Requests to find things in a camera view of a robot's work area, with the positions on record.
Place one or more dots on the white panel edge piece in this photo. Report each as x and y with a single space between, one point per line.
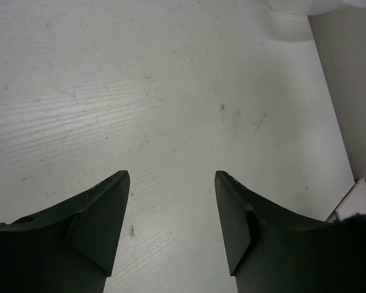
353 203

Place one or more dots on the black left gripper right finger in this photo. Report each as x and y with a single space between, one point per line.
272 249

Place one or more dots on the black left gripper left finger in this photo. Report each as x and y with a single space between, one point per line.
69 247

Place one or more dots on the white tank top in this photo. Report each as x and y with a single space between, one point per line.
288 20

